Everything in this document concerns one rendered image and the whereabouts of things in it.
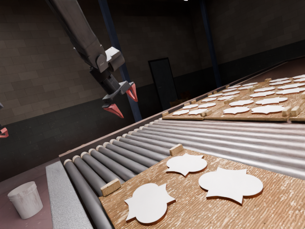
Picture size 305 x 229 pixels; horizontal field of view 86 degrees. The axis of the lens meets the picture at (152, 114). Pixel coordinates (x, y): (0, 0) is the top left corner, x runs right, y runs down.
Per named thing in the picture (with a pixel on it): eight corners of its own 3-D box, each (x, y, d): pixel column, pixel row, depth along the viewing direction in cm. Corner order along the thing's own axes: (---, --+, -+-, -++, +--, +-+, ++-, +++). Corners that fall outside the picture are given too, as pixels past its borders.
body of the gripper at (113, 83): (105, 103, 62) (91, 87, 59) (121, 87, 67) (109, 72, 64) (113, 102, 57) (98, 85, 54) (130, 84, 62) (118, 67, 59)
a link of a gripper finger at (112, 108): (115, 121, 65) (98, 104, 61) (125, 109, 69) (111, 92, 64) (124, 121, 60) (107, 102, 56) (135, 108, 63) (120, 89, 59)
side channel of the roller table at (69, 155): (65, 171, 99) (59, 156, 97) (63, 168, 104) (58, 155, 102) (285, 65, 318) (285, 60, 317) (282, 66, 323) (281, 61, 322)
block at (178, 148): (172, 156, 60) (170, 150, 60) (169, 155, 62) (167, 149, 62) (184, 149, 63) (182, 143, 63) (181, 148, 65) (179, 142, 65)
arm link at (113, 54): (76, 47, 51) (95, 59, 48) (103, 29, 55) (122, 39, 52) (90, 74, 61) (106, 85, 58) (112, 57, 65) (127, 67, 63)
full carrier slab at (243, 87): (254, 91, 139) (254, 86, 138) (212, 96, 172) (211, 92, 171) (269, 82, 158) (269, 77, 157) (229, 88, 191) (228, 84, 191)
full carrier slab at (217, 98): (233, 103, 119) (232, 97, 118) (190, 106, 153) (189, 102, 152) (253, 91, 138) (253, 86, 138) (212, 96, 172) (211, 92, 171)
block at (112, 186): (104, 197, 47) (100, 189, 47) (102, 195, 49) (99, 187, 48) (122, 186, 50) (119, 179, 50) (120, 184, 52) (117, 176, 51)
